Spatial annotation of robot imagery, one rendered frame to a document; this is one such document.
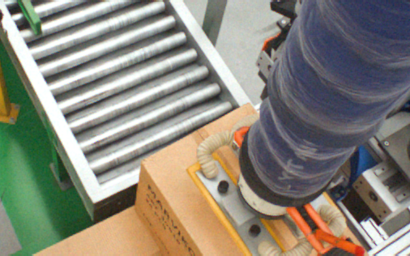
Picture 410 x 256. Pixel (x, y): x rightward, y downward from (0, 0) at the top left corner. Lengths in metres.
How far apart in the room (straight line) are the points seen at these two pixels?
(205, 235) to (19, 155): 1.33
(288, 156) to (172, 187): 0.59
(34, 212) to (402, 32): 2.13
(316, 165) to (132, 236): 1.00
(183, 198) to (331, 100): 0.82
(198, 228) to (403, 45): 1.00
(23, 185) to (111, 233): 0.77
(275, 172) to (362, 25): 0.55
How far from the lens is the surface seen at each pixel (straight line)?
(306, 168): 1.36
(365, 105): 1.14
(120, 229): 2.23
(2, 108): 2.98
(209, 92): 2.48
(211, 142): 1.71
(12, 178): 2.91
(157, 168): 1.88
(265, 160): 1.41
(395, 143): 1.98
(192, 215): 1.83
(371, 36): 0.97
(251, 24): 3.40
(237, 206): 1.69
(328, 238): 1.59
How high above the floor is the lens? 2.66
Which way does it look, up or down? 59 degrees down
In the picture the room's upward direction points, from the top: 11 degrees clockwise
